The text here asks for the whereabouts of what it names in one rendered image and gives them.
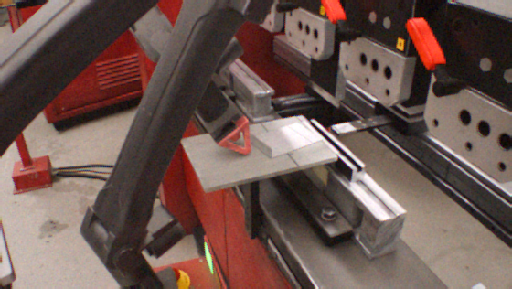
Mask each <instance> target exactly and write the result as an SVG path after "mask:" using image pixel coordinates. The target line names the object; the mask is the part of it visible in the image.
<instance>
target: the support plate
mask: <svg viewBox="0 0 512 289"><path fill-rule="evenodd" d="M294 123H299V124H300V125H302V126H303V127H304V128H306V129H308V128H307V127H306V126H305V125H304V124H303V123H301V122H300V121H299V120H298V119H297V118H296V117H295V116H294V117H290V118H285V119H281V120H275V121H270V122H267V123H262V124H263V125H264V126H265V128H266V129H267V130H268V131H269V132H272V131H275V130H278V129H281V128H283V127H286V126H289V125H292V124H294ZM308 130H309V129H308ZM309 131H310V130H309ZM249 132H251V133H252V134H253V135H255V136H256V135H259V134H264V133H267V131H266V130H265V129H264V128H263V127H262V126H261V124H260V123H258V124H254V125H249ZM242 134H243V132H240V135H241V138H240V139H239V140H238V141H236V142H235V141H233V140H231V139H229V140H228V141H230V142H232V143H233V144H235V145H238V146H241V147H242V148H243V147H244V146H245V145H244V141H243V136H242ZM181 144H182V147H183V149H184V151H185V153H186V155H187V157H188V159H189V161H190V163H191V165H192V166H193V168H194V170H195V172H196V174H197V177H198V179H199V181H200V183H201V185H202V188H203V190H204V192H205V193H208V192H212V191H216V190H220V189H223V188H227V187H234V186H237V185H241V184H244V183H248V182H255V181H259V180H263V179H266V178H269V177H277V176H280V175H284V174H288V173H292V172H294V171H298V170H302V169H306V168H309V167H313V166H320V165H323V164H327V163H330V162H334V161H337V159H338V156H337V155H335V154H334V153H333V152H332V151H331V150H330V148H329V147H328V146H326V145H325V144H324V143H323V142H322V141H319V142H316V143H313V144H310V145H308V146H305V147H303V148H300V149H297V150H295V151H293V152H291V153H289V154H292V153H293V155H291V157H293V159H294V161H295V162H296V163H297V164H298V165H299V166H297V165H296V164H295V163H294V161H293V160H292V158H291V157H289V156H288V155H287V154H286V155H281V156H279V157H274V158H272V159H270V158H269V157H268V156H267V155H265V154H264V153H263V152H261V151H260V150H259V149H258V148H256V147H255V146H254V145H253V144H251V151H250V152H249V153H248V154H246V155H243V154H241V153H239V152H236V151H234V150H231V149H228V148H225V147H222V146H219V145H218V144H217V143H216V142H215V141H214V139H213V138H212V136H211V135H210V134H200V135H196V136H190V137H186V138H182V140H181Z"/></svg>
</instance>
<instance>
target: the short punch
mask: <svg viewBox="0 0 512 289"><path fill-rule="evenodd" d="M309 80H310V81H312V82H313V90H314V91H316V92H317V93H318V94H321V95H322V96H324V97H325V98H326V99H327V100H328V101H329V102H331V103H332V104H334V105H335V107H337V108H338V109H339V108H340V102H339V100H340V99H344V97H345V90H346V84H347V79H345V78H344V75H343V72H342V70H341V69H340V66H339V61H333V62H331V61H330V60H329V59H324V60H316V59H314V58H312V57H311V64H310V77H309Z"/></svg>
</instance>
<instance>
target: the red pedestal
mask: <svg viewBox="0 0 512 289"><path fill-rule="evenodd" d="M15 142H16V148H17V150H18V152H19V155H20V158H21V160H22V161H19V162H14V169H13V173H12V179H13V181H14V187H13V190H14V191H13V194H14V195H17V194H20V193H24V192H30V191H34V190H37V189H41V188H47V187H53V177H52V175H51V167H52V164H51V162H50V159H49V157H48V155H45V156H38V157H34V158H31V156H30V154H29V152H28V148H27V144H26V141H25V137H24V135H23V133H21V134H20V135H19V136H18V137H17V139H16V140H15Z"/></svg>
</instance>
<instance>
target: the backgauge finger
mask: <svg viewBox="0 0 512 289"><path fill-rule="evenodd" d="M425 105H426V104H423V105H417V106H413V107H409V108H405V107H403V106H401V104H397V105H393V106H387V105H385V104H384V103H382V102H380V101H379V100H377V101H376V104H375V109H374V115H376V116H377V117H373V118H368V119H364V120H362V119H361V120H356V121H353V122H348V123H341V124H337V125H332V126H330V130H331V131H332V132H333V133H334V134H337V135H338V136H341V135H349V134H355V133H360V132H364V131H367V130H371V129H375V128H379V127H382V126H386V125H390V126H391V127H393V128H394V129H395V130H397V132H399V133H400V134H402V135H403V136H404V137H409V136H412V135H415V134H420V133H425V132H428V131H429V130H428V128H427V126H426V123H425V119H424V117H423V116H424V108H425Z"/></svg>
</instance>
